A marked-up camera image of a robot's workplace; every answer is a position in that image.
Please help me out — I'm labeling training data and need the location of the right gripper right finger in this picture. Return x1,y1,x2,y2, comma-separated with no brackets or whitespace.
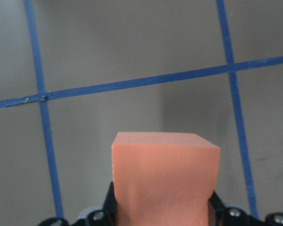
208,191,256,226

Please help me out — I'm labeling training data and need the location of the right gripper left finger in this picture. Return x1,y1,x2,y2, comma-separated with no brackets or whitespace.
78,182,117,226

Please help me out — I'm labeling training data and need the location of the orange foam block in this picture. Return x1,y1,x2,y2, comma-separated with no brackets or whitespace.
111,132,221,226

